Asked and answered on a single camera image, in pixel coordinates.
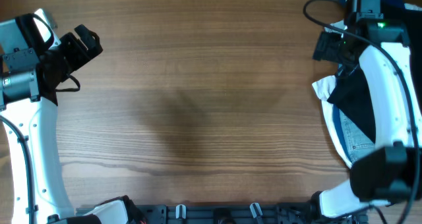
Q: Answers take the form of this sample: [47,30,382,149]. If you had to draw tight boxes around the white garment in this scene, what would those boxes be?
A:
[311,3,422,169]

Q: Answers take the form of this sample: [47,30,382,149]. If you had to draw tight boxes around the light blue denim shorts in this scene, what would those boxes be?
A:
[339,111,375,163]

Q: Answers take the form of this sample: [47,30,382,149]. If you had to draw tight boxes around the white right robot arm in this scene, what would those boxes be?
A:
[310,0,421,220]

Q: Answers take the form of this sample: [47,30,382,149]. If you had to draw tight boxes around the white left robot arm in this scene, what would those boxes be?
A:
[1,9,146,223]

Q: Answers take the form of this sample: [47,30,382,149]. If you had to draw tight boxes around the black shorts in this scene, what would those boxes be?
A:
[328,3,421,142]

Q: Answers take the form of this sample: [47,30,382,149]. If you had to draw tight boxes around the black metal base rail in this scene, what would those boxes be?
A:
[75,202,369,224]

